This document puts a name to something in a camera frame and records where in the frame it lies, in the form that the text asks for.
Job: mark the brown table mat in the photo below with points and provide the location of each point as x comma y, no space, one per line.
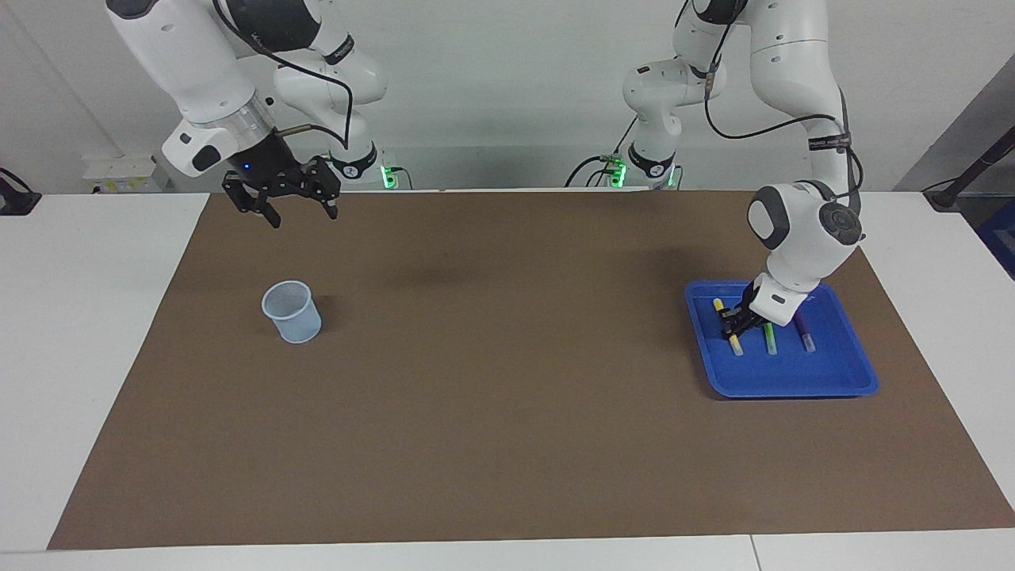
507,436

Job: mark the black clamp mount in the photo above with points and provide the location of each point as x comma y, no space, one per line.
16,202

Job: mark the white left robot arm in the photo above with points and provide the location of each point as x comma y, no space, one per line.
801,79

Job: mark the yellow marker pen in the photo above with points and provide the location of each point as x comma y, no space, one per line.
737,346

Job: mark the green marker pen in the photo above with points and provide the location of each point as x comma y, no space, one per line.
770,341

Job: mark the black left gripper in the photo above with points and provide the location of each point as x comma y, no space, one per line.
749,311

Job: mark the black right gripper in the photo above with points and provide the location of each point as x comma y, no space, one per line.
270,162

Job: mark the translucent plastic cup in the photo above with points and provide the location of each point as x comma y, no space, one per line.
295,321

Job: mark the black slanted stand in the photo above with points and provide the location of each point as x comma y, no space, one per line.
971,174

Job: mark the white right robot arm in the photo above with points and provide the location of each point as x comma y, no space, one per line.
198,63

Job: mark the purple marker pen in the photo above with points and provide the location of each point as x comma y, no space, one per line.
806,333

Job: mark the white wall socket box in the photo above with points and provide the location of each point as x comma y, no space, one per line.
123,174

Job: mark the blue plastic tray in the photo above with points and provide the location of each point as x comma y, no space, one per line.
793,373

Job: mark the blue box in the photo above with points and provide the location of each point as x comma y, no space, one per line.
1001,238

